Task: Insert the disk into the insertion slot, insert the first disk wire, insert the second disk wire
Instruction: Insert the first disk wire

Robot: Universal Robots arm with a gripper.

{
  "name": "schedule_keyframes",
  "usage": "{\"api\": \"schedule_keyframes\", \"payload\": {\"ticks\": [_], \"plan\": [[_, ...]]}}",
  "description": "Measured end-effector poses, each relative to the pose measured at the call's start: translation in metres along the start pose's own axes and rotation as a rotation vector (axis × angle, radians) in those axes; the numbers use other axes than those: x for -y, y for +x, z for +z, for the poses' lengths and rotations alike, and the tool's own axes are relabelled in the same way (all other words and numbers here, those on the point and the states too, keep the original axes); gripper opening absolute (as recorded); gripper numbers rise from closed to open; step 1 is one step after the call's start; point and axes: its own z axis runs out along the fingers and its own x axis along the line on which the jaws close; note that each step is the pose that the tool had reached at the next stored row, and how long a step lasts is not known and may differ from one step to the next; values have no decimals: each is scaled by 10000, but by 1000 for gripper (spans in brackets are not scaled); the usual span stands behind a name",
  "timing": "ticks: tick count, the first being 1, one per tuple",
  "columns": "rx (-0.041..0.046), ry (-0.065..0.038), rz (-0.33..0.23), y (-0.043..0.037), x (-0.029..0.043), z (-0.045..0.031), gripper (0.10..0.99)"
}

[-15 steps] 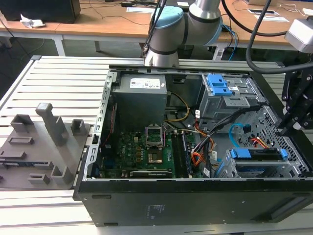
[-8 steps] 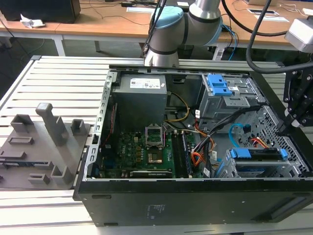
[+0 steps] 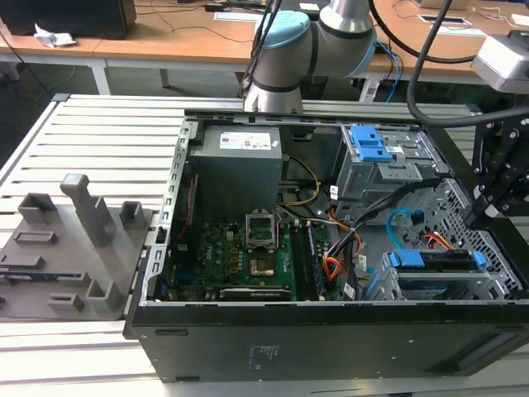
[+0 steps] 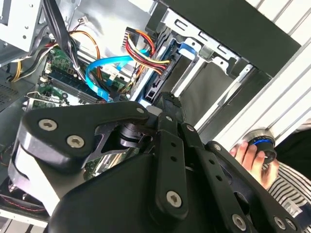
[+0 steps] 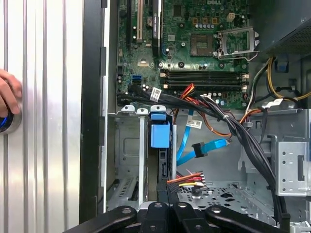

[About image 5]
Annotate black gripper right finger with wide plate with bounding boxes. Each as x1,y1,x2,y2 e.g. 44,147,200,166
168,183,282,233

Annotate black gripper left finger with narrow bars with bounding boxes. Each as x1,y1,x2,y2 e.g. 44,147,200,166
63,182,169,233

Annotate red yellow black power wire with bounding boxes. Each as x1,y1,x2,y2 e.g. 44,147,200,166
167,83,263,195

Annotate hard disk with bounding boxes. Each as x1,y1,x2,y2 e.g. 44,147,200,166
148,104,177,185

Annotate round black tool blue ring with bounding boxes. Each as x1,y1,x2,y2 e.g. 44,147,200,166
0,103,23,134

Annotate metal disk bay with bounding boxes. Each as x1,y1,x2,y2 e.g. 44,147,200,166
106,104,178,211

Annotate black RAM slot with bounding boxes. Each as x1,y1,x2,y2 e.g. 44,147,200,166
159,74,250,80
159,84,250,91
159,69,250,75
159,80,250,86

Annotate long black expansion slot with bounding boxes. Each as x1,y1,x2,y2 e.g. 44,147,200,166
151,0,161,57

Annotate tan expansion slot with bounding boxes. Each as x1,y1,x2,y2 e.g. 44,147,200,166
136,0,144,44

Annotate person hand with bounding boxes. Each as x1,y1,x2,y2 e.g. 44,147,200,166
0,69,23,117

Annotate open grey PC case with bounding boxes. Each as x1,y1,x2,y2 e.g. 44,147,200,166
79,0,311,233

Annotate CPU socket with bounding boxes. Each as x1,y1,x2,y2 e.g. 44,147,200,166
190,33,215,57

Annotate blue plastic clip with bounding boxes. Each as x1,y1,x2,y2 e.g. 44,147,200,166
276,60,289,73

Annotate metal socket cover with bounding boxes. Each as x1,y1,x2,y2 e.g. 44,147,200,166
217,26,257,56

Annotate green motherboard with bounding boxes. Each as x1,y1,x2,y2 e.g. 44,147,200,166
116,0,251,110

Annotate grey power supply box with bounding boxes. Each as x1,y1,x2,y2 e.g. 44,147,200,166
250,0,311,57

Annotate blue flat disk wire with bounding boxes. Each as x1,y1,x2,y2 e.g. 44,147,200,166
176,108,231,167

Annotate black cable bundle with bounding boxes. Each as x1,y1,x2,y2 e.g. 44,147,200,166
116,83,291,226

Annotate perforated metal drive bracket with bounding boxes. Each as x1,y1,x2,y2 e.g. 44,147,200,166
276,134,311,197

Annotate yellow black supply wires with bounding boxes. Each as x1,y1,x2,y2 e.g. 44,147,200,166
242,56,311,117

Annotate locking lever wire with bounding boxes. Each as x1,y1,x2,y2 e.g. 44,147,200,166
217,50,260,62

